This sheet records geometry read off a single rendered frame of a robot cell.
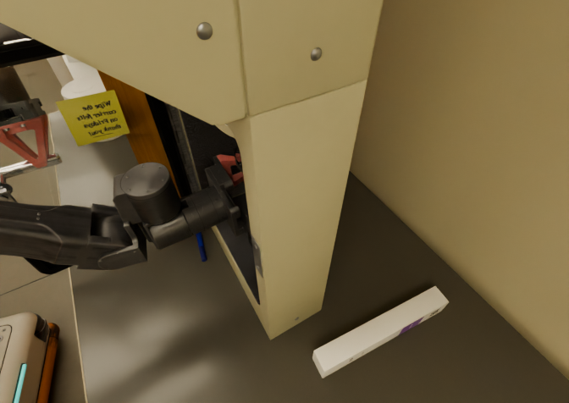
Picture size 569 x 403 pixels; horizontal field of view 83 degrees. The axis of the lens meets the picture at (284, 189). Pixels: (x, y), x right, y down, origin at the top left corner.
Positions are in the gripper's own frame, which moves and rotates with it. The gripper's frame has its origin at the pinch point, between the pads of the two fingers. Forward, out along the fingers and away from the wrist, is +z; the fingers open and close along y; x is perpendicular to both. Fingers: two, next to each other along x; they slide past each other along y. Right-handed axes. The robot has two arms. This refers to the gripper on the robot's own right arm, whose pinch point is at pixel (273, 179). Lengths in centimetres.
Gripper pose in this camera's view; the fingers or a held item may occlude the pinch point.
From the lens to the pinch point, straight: 51.8
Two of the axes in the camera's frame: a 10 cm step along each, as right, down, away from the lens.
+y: -5.0, -6.3, 6.0
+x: 0.3, 6.8, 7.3
